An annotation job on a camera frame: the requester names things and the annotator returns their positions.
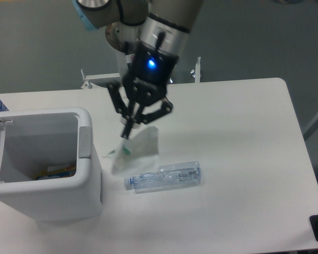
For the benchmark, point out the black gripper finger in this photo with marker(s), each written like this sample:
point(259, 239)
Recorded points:
point(166, 108)
point(120, 107)

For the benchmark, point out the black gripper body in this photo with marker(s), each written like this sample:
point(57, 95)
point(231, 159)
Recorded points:
point(147, 77)

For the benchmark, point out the clear plastic wrapper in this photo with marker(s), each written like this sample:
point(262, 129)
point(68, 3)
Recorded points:
point(137, 155)

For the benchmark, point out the crushed clear plastic bottle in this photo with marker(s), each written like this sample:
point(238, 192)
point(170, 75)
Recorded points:
point(168, 177)

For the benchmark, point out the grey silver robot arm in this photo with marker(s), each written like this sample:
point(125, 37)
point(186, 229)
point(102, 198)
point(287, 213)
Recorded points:
point(153, 33)

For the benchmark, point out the white trash can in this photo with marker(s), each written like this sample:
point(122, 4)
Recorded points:
point(33, 140)

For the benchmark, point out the white post with wingnut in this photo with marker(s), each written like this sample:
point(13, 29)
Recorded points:
point(196, 72)

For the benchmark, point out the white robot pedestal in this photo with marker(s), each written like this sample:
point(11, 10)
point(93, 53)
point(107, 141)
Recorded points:
point(122, 53)

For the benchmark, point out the white metal frame left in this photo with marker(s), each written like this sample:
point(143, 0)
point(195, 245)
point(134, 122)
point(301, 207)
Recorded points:
point(99, 80)

